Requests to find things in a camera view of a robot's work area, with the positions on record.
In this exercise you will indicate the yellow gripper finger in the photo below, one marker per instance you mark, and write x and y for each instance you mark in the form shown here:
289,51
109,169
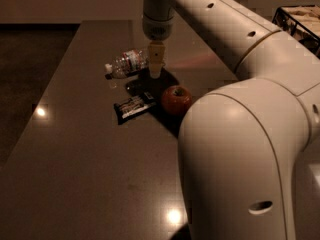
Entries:
156,51

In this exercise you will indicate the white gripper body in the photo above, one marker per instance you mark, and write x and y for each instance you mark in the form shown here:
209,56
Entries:
158,29

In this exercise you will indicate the clear plastic water bottle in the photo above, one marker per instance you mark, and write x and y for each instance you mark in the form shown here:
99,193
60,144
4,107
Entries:
128,64

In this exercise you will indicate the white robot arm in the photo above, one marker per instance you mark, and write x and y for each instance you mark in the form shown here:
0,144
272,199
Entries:
238,144

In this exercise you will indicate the red apple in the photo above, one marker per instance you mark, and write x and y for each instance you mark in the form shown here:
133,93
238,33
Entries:
176,100

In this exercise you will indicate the dark wrapped snack bar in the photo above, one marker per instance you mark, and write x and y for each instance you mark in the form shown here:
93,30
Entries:
134,106

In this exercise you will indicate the black wire basket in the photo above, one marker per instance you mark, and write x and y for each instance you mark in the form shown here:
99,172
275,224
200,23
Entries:
302,23

